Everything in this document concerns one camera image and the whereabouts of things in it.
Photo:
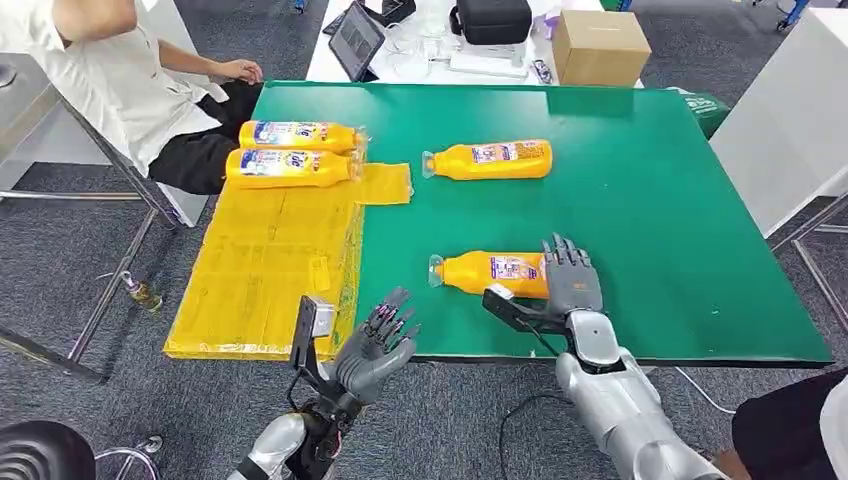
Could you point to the white panel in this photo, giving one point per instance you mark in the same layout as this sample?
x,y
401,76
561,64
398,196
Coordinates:
x,y
782,126

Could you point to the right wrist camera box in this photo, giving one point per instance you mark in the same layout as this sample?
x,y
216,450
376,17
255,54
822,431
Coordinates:
x,y
513,311

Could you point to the black ribbed round object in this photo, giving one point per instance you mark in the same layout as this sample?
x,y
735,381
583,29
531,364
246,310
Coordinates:
x,y
40,454

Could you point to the white table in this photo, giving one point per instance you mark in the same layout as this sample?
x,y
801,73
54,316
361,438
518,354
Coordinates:
x,y
411,66

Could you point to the white power strip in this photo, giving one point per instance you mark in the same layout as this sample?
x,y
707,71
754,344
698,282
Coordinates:
x,y
487,64

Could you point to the yellow plastic sheet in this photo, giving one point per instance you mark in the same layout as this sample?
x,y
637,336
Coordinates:
x,y
265,265

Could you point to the seated person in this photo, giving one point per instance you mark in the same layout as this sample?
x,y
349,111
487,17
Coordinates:
x,y
112,86

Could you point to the black device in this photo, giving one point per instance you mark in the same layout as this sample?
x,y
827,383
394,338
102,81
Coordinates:
x,y
397,10

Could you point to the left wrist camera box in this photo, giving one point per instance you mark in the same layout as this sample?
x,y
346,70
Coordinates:
x,y
308,334

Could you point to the small glass bottle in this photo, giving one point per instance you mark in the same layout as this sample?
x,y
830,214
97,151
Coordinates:
x,y
142,295

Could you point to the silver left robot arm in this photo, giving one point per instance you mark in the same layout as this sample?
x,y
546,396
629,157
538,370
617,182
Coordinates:
x,y
278,447

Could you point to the grey metal table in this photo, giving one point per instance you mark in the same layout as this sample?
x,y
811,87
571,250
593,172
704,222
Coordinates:
x,y
26,99

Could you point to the black carry case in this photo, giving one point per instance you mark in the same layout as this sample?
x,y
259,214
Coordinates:
x,y
491,20

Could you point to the person in dark trousers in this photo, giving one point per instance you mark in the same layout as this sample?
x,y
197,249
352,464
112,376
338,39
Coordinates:
x,y
782,430

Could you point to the small printed packet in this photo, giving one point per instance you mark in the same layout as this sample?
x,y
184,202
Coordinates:
x,y
543,71

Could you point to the orange drink bottle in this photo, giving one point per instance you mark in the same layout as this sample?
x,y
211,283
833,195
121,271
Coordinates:
x,y
470,273
291,169
298,136
464,162

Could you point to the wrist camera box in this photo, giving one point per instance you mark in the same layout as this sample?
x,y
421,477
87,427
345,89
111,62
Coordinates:
x,y
513,311
308,334

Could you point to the green table mat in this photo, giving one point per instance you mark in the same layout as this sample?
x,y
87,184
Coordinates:
x,y
662,232

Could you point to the white chair seat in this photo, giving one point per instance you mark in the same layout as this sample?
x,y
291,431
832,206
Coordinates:
x,y
189,206

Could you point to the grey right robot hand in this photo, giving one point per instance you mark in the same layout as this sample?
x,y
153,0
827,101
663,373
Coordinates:
x,y
573,281

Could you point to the brown cardboard box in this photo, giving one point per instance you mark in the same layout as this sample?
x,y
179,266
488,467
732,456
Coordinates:
x,y
599,48

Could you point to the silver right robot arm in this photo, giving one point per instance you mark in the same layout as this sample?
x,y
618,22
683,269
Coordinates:
x,y
616,404

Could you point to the green bag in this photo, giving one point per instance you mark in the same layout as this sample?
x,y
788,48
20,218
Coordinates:
x,y
705,109

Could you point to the metal leg frame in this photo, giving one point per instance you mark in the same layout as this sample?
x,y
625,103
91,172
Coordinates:
x,y
818,279

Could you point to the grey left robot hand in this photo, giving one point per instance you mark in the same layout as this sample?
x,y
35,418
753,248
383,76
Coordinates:
x,y
368,364

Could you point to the black tablet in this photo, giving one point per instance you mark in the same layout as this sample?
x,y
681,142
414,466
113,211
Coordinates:
x,y
356,41

